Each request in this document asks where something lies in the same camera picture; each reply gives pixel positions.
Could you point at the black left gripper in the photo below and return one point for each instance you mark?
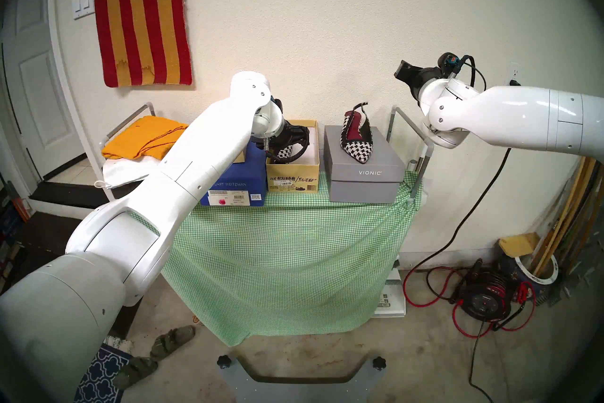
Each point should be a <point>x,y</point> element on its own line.
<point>292,135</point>

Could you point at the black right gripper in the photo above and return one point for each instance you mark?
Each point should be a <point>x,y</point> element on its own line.
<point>411,74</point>

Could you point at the black white checkered slingback heel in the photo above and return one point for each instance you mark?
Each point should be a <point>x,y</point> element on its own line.
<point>358,149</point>
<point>285,153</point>

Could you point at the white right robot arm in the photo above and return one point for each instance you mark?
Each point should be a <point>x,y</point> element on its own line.
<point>519,118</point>

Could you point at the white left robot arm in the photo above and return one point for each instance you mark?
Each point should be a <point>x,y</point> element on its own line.
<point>155,208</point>

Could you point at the open tan shoe box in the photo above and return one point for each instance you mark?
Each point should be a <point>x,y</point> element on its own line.
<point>292,180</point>

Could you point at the tan handwritten box lid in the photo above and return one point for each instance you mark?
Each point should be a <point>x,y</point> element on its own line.
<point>239,156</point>

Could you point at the blue Stuart Weitzman shoe box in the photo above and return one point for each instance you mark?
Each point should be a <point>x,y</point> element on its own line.
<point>236,187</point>

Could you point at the grey Vionic shoe box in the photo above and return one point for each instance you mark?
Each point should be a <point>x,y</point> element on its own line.
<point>365,175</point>

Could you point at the white appliance box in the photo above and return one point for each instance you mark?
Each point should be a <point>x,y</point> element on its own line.
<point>390,300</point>

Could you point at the green white checkered tablecloth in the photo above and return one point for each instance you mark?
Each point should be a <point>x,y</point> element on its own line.
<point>306,260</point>

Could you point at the orange folded cloth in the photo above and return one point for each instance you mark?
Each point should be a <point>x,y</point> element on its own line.
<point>141,135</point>

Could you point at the yellow cardboard block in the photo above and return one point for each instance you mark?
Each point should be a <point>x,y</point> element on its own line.
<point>519,244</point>

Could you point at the bundle of wooden sticks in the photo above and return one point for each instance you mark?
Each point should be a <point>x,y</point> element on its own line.
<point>566,218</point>

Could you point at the blue white ceramic pot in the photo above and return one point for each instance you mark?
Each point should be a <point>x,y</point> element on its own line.
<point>512,270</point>

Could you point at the black base knob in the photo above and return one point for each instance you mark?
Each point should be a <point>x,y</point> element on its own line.
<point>379,363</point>
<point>225,362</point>

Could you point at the olive green sandal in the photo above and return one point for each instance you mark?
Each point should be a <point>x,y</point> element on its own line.
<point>136,371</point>
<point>172,341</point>

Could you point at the white panel door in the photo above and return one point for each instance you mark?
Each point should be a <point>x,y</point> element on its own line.
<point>37,90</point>

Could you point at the blue white patterned rug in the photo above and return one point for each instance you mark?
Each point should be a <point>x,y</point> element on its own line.
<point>104,369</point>

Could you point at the grey table side rail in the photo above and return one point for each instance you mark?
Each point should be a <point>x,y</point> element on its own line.
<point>397,110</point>
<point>125,122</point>

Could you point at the white wall outlet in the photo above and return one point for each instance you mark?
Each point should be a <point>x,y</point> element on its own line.
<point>514,74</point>

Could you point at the red yellow striped wall hanging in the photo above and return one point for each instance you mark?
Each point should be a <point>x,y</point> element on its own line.
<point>141,19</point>

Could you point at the white light switch plate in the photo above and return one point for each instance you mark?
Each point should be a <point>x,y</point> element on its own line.
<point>83,0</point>

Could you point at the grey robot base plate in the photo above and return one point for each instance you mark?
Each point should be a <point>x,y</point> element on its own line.
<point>236,388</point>

